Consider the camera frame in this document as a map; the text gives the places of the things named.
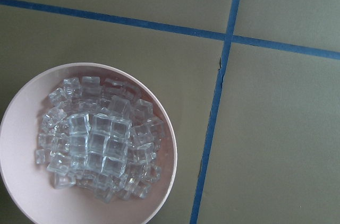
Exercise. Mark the pink bowl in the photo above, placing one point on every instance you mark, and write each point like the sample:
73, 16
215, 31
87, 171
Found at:
29, 184

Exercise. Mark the clear ice cubes pile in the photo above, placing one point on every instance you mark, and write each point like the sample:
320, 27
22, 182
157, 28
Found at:
101, 135

